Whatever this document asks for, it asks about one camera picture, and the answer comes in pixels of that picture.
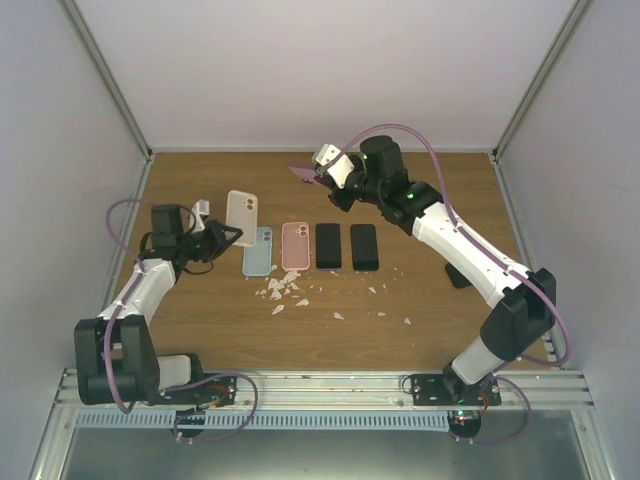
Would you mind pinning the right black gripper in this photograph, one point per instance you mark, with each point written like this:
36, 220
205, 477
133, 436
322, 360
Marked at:
344, 204

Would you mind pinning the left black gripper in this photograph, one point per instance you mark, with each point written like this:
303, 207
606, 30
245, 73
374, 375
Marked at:
219, 244

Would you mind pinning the purple phone from white case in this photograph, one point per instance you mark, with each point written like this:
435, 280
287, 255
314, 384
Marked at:
306, 174

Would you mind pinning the black phone from blue case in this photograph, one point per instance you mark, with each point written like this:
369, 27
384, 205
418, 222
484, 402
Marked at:
364, 248

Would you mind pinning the purple black phone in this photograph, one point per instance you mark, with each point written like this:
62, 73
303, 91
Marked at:
328, 246

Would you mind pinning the pink phone case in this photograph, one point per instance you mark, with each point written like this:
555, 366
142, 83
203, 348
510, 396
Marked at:
295, 246

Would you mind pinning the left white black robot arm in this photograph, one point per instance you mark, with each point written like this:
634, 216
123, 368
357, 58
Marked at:
115, 356

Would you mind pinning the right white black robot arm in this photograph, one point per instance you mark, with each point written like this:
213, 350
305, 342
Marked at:
521, 301

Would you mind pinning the phone in black case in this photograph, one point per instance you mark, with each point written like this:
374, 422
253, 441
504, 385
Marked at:
457, 279

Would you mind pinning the white debris flakes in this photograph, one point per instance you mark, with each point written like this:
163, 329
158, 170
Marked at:
325, 298

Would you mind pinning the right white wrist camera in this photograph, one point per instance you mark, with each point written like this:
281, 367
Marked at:
332, 167

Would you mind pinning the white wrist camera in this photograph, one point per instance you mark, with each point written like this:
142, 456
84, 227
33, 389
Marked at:
199, 214
332, 167

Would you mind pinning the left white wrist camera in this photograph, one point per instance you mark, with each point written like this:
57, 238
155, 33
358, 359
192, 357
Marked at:
199, 214

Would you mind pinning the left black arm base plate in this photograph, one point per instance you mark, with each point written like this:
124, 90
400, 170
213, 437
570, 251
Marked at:
210, 391

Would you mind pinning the grey slotted cable duct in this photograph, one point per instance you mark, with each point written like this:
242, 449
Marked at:
269, 420

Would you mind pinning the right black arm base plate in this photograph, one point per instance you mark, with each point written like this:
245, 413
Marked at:
430, 390

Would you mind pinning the left aluminium corner post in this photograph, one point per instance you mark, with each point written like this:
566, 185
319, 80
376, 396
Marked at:
86, 38

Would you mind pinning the aluminium corner post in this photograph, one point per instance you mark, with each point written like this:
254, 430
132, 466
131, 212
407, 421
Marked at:
86, 38
560, 42

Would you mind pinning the aluminium front rail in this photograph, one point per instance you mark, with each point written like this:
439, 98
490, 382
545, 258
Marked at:
393, 390

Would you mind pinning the right aluminium corner post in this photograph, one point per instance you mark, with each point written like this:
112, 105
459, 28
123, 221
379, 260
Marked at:
560, 42

